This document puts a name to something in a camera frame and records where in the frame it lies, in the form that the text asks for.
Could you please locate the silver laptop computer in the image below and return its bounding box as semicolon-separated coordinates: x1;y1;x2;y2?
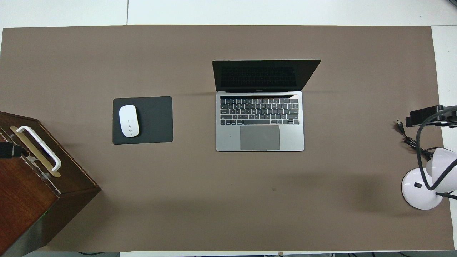
212;59;321;152

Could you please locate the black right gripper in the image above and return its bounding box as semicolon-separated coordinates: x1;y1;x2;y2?
406;105;457;128

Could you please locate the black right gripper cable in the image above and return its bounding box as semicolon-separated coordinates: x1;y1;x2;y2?
418;106;457;191

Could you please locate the gold handle plate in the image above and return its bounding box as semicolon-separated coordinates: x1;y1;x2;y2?
10;126;61;178

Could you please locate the white desk lamp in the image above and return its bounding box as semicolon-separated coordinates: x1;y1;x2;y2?
401;147;457;210

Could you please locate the white box handle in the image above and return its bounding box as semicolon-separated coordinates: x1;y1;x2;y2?
16;126;62;173

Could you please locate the black mouse pad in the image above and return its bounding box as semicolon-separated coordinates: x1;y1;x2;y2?
112;96;174;145

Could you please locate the black lamp power cable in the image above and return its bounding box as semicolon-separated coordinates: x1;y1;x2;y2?
396;120;434;161

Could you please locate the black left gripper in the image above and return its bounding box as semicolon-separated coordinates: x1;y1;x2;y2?
0;142;29;159

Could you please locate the white computer mouse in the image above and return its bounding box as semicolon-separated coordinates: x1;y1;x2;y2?
119;105;140;138

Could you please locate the brown table mat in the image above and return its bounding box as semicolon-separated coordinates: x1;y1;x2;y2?
0;25;455;252

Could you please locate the dark brown wooden box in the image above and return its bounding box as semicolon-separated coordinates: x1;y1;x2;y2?
0;111;102;257

